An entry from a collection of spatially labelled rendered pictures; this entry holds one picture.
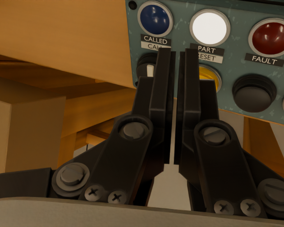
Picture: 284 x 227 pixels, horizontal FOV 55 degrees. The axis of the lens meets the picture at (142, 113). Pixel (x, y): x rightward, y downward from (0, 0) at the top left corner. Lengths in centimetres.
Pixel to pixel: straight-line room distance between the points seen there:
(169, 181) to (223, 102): 107
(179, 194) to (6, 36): 108
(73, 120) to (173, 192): 86
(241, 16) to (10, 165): 24
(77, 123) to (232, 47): 38
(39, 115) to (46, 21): 10
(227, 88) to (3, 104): 20
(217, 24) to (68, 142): 42
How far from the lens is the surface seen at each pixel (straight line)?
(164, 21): 18
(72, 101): 48
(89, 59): 26
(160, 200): 132
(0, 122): 29
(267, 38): 17
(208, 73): 19
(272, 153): 46
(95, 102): 55
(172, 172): 125
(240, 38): 18
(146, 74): 20
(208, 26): 17
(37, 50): 30
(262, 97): 19
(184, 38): 18
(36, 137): 32
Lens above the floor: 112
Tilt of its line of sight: 67 degrees down
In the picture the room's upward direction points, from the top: 114 degrees counter-clockwise
